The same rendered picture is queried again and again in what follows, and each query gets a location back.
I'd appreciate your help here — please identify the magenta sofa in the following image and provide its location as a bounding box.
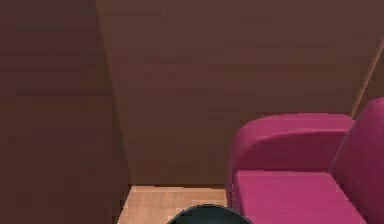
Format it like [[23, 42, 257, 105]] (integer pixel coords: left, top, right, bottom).
[[226, 96, 384, 224]]

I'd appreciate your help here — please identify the black round dome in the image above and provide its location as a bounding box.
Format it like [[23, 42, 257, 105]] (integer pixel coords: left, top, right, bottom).
[[166, 203, 255, 224]]

